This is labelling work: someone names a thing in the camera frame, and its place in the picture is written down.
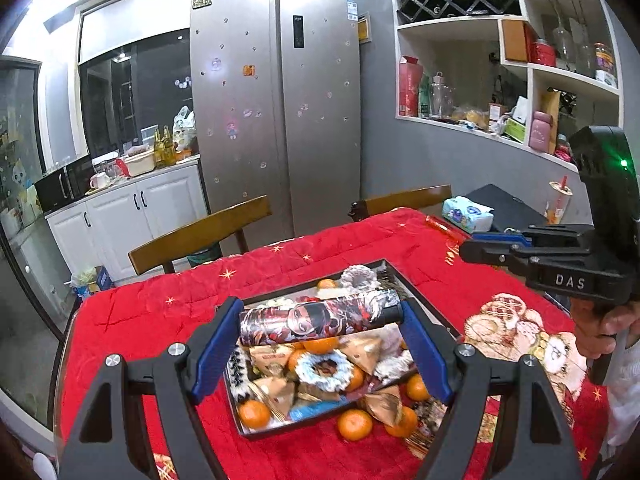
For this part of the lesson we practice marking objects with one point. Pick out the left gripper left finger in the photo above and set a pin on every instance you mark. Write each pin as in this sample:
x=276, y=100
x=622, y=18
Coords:
x=110, y=437

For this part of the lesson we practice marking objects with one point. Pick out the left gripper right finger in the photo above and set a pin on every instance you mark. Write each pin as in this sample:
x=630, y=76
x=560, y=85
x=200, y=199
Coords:
x=532, y=438

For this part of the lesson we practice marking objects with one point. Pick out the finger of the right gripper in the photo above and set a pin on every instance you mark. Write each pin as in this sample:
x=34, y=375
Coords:
x=494, y=254
x=511, y=238

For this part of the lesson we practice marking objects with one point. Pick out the patterned cylindrical tube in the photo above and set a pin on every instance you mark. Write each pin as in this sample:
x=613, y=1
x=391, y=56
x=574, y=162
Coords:
x=319, y=319

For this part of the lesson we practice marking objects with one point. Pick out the person's right hand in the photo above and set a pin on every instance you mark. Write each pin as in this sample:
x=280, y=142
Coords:
x=595, y=333

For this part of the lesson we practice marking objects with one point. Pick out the black notebook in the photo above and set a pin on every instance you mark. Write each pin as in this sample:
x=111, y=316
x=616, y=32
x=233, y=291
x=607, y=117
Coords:
x=510, y=213

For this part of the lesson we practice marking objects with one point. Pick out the tissue pack blue white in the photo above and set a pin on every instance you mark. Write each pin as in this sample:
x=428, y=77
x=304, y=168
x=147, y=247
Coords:
x=467, y=215

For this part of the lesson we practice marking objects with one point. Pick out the red bear-print table cloth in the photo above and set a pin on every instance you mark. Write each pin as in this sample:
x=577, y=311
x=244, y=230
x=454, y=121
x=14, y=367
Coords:
x=142, y=319

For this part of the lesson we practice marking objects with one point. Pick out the red gold pen box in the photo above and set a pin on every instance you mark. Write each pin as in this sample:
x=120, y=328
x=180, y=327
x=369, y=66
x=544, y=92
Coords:
x=441, y=226

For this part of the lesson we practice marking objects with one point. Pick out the bubble tea cup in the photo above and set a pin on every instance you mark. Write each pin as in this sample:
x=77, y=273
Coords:
x=558, y=199

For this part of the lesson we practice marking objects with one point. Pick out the mandarin orange beside tray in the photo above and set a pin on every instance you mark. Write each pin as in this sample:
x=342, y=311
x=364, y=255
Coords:
x=406, y=426

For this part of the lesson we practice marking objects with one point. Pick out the mandarin orange in tray corner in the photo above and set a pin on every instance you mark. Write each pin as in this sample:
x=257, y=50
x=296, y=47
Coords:
x=254, y=414

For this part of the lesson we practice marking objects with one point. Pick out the wooden chair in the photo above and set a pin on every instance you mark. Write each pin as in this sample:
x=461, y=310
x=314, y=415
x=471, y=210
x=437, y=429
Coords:
x=417, y=198
x=196, y=236

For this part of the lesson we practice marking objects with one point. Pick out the kraft triangular snack pack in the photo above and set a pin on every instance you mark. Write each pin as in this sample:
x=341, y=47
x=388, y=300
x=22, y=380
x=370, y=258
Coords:
x=383, y=405

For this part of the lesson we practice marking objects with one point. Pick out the mandarin orange front left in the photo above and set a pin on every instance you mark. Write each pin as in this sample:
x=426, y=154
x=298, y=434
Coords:
x=354, y=425

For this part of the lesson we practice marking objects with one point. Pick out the black rectangular tray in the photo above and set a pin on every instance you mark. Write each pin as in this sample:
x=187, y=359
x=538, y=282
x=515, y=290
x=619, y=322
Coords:
x=304, y=352

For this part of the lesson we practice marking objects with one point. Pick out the blue white crochet scrunchie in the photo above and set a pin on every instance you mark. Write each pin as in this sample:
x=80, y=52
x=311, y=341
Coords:
x=330, y=372

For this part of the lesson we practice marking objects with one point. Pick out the white kitchen cabinet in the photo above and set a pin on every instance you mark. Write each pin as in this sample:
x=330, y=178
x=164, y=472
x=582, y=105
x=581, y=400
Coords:
x=103, y=228

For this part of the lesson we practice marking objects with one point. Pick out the black microwave oven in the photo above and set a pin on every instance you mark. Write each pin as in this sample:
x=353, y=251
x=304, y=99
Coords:
x=66, y=185

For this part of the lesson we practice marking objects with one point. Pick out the silver double-door fridge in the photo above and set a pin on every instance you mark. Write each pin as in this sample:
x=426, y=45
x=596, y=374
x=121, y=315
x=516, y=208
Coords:
x=276, y=96

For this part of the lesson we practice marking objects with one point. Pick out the white wall shelf unit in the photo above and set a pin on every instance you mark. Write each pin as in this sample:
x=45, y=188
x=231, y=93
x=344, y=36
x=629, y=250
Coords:
x=487, y=67

